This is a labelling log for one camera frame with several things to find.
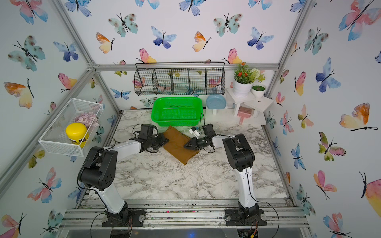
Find small white pot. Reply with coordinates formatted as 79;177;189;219
251;84;266;99

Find black wire wall basket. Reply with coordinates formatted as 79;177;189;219
133;61;226;97

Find metal base rail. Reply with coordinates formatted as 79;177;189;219
60;198;312;238

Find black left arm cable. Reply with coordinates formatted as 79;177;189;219
76;123;161;238

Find white potted flower plant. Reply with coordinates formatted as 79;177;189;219
233;62;266;98

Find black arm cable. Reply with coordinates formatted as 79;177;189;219
76;123;161;238
198;112;280;238

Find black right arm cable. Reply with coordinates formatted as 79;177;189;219
198;112;280;238

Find pink shells bag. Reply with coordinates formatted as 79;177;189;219
74;112;99;129

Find yellow lidded jar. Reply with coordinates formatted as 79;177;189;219
65;123;89;148

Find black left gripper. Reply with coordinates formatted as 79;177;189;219
147;133;169;149

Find pink dustpan brush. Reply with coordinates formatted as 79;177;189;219
237;106;253;125

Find white step shelf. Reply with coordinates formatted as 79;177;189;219
204;88;274;126

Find green plastic basket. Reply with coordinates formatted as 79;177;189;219
151;97;203;127

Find brown long pants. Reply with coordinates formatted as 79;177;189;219
163;126;199;165

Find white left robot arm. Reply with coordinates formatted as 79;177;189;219
77;124;169;229

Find light blue round plate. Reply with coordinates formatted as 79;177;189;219
206;95;227;110

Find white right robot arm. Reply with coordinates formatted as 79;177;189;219
184;124;267;226

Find white mesh wall basket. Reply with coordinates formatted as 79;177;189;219
38;98;104;156

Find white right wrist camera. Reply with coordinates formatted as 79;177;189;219
189;127;201;138

